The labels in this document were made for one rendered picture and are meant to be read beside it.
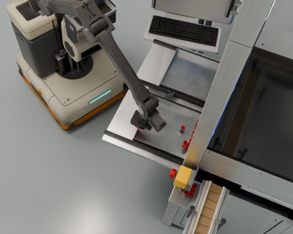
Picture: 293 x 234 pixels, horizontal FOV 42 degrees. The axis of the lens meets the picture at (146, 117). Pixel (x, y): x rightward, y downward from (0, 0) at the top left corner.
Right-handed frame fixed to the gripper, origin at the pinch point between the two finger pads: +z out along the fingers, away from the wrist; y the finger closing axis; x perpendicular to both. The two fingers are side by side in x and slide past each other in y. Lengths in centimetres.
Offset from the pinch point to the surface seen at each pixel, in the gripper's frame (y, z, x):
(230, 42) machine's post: 13, -91, -13
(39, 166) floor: -53, 100, -10
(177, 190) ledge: 27.5, -0.3, -20.3
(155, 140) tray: 9.5, 2.0, -1.5
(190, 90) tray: 15.2, 1.0, 32.8
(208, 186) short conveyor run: 37.7, -11.0, -16.5
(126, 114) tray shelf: -9.0, 4.9, 6.1
